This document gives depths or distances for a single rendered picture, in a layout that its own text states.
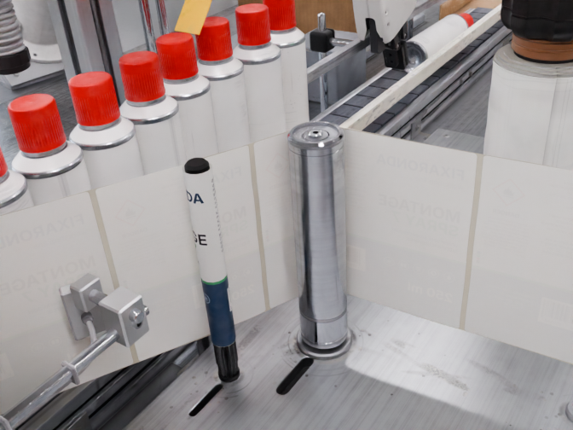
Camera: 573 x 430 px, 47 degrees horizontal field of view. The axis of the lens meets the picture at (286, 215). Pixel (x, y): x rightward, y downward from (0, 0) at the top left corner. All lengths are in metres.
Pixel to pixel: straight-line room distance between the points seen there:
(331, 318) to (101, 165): 0.21
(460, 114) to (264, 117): 0.44
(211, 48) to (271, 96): 0.09
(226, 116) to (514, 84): 0.27
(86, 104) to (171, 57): 0.10
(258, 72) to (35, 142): 0.25
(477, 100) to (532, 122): 0.54
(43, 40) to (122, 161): 0.85
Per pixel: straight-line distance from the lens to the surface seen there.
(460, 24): 1.16
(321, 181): 0.43
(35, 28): 1.35
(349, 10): 1.24
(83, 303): 0.42
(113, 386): 0.57
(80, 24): 0.69
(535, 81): 0.55
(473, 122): 1.02
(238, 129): 0.65
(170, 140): 0.57
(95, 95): 0.52
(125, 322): 0.40
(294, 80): 0.72
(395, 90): 0.91
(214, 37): 0.62
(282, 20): 0.70
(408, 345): 0.54
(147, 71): 0.55
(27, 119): 0.49
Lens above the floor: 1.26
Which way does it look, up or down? 33 degrees down
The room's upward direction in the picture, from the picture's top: 4 degrees counter-clockwise
